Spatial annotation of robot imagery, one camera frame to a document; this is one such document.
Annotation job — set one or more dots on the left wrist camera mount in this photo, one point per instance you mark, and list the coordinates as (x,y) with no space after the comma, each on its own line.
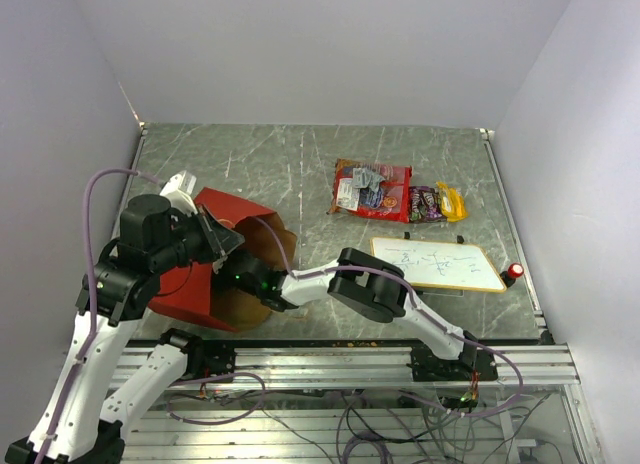
(178,190)

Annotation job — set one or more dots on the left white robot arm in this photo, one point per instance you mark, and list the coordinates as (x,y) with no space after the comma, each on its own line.
(82,423)

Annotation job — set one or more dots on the red emergency stop button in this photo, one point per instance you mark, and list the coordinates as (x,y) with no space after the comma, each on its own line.
(513,272)

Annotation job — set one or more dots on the red candy bag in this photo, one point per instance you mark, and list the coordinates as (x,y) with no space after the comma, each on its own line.
(390,203)

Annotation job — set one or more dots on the red paper bag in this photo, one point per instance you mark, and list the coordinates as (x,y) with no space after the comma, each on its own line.
(191,295)

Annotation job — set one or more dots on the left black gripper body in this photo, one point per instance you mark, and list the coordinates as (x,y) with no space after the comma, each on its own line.
(191,237)

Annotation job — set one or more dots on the small whiteboard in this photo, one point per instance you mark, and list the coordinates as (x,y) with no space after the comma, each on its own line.
(432,264)

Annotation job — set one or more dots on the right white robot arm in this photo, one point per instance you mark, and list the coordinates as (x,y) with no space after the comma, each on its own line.
(372,288)

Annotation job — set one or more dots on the brown purple chocolate pack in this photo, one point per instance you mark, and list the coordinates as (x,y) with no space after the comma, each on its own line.
(424,205)

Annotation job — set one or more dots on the aluminium rail frame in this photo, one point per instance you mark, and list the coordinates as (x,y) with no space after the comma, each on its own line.
(327,401)

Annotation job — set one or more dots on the silver green snack wrapper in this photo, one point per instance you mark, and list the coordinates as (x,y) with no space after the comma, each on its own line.
(366,178)

